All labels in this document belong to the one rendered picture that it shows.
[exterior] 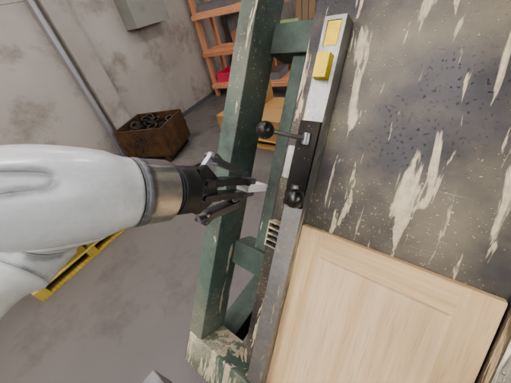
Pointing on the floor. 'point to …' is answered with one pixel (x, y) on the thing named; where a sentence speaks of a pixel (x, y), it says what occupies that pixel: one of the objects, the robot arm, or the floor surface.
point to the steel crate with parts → (154, 134)
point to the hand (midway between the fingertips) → (252, 186)
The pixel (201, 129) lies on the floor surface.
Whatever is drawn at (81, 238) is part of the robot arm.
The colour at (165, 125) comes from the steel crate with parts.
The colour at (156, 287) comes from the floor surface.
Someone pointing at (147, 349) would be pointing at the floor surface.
